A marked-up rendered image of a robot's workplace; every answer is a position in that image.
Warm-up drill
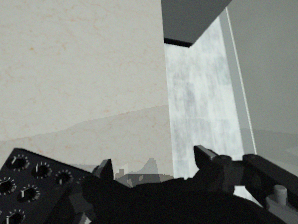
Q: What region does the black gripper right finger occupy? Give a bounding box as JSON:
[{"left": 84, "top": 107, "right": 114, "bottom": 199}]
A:
[{"left": 180, "top": 145, "right": 298, "bottom": 224}]

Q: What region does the black knob box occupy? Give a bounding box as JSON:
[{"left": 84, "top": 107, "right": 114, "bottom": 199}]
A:
[{"left": 0, "top": 148, "right": 91, "bottom": 224}]

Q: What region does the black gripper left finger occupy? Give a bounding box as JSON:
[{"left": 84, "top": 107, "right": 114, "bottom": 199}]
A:
[{"left": 21, "top": 159, "right": 149, "bottom": 224}]

